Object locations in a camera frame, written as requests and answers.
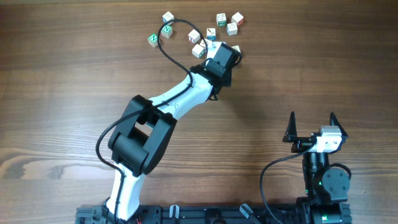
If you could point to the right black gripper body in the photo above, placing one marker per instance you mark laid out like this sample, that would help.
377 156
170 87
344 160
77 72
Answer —
301 144

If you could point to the blue pattern wooden block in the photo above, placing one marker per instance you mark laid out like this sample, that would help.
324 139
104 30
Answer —
168 18

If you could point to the red pattern tilted block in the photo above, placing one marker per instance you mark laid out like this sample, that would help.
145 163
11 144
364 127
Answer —
206 44

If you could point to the red sided corner block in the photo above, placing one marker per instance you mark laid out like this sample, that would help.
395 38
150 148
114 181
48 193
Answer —
237 18

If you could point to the green n block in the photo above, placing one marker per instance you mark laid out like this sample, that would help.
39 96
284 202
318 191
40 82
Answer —
166 31
153 40

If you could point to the blue brush picture block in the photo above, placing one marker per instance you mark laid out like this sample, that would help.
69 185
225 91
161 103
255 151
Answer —
211 33

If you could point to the lower green N block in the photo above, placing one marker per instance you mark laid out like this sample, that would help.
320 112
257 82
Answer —
153 40

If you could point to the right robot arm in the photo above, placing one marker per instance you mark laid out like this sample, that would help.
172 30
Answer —
326 184

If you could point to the yellow sided picture block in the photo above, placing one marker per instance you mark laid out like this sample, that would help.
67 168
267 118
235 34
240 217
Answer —
237 48

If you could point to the white red-sided block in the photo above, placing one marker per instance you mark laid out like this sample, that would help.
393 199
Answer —
194 36

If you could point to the teal sided wooden block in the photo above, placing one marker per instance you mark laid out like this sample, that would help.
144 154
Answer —
198 51

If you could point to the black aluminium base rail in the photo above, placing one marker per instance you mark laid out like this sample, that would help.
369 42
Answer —
280 213

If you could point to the green Z wooden block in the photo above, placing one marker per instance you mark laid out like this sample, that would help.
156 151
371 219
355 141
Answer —
221 20

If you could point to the upper green N block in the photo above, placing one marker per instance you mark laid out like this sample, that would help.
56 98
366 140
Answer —
166 31

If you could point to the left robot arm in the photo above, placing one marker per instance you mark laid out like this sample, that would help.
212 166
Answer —
142 134

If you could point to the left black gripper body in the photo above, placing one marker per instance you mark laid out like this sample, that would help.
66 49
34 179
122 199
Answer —
229 79

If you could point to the blue sided picture block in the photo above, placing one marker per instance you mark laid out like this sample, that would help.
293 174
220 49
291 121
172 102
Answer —
232 28

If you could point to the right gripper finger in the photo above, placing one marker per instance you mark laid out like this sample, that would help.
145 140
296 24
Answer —
334 122
291 131

